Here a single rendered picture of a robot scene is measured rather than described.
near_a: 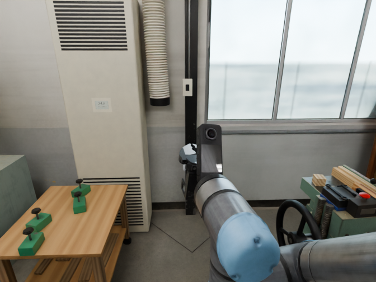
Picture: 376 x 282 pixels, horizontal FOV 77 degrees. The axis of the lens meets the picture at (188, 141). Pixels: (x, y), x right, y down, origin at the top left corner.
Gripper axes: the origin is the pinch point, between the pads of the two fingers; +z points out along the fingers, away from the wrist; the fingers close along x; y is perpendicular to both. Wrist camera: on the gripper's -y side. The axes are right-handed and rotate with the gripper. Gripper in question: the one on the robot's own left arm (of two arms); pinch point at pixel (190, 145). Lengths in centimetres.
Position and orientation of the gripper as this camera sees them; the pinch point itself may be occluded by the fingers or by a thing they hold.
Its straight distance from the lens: 60.1
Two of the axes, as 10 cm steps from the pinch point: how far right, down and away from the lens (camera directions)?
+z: -2.2, -3.3, 9.2
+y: -1.2, 9.4, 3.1
